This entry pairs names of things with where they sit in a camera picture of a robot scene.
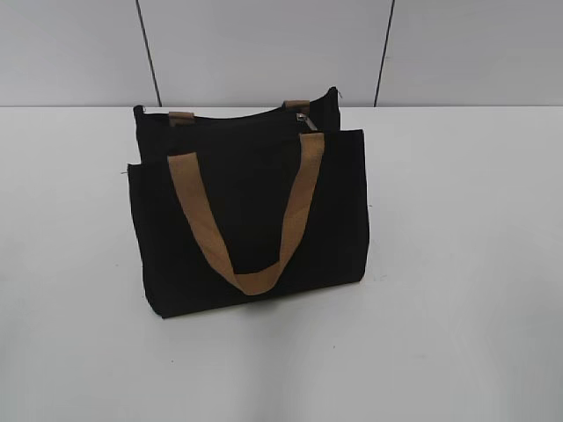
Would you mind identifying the black tote bag tan handles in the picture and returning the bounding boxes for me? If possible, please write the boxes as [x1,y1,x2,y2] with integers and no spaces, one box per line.
[127,88,369,318]

